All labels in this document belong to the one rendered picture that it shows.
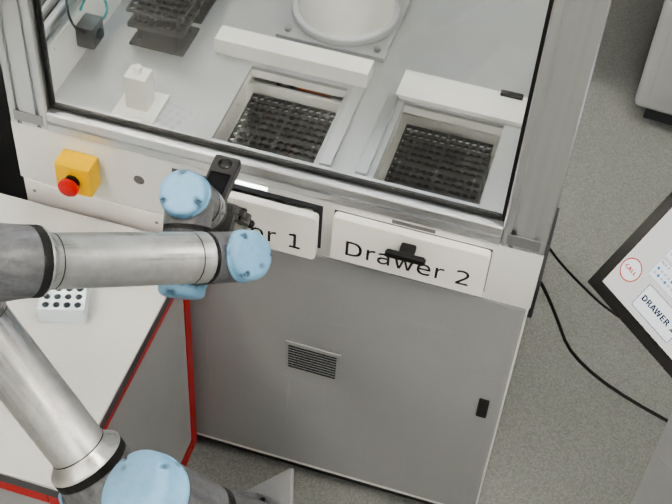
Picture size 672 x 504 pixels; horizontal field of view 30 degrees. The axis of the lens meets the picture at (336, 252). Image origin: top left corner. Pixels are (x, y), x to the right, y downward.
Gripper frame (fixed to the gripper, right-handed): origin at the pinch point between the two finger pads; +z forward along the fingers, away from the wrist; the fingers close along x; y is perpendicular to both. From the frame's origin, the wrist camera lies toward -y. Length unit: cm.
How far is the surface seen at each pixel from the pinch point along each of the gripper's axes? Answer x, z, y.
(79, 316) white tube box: -22.2, -0.2, 24.1
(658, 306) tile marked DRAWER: 75, -10, -2
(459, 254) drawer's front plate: 40.6, 3.4, -4.3
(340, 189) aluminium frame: 17.7, -1.4, -9.6
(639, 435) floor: 89, 102, 15
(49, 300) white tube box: -28.1, -1.1, 22.8
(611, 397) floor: 81, 107, 7
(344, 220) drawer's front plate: 19.3, 2.5, -5.0
